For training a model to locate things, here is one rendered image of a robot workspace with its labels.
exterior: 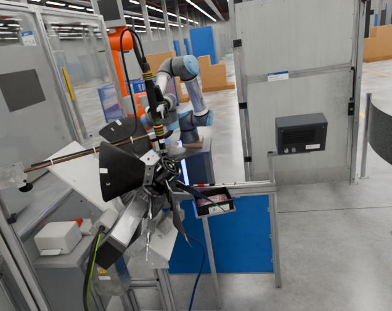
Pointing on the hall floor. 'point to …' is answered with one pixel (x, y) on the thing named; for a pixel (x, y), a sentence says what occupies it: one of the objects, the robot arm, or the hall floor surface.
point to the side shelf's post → (92, 290)
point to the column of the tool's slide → (16, 256)
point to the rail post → (275, 240)
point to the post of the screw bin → (211, 261)
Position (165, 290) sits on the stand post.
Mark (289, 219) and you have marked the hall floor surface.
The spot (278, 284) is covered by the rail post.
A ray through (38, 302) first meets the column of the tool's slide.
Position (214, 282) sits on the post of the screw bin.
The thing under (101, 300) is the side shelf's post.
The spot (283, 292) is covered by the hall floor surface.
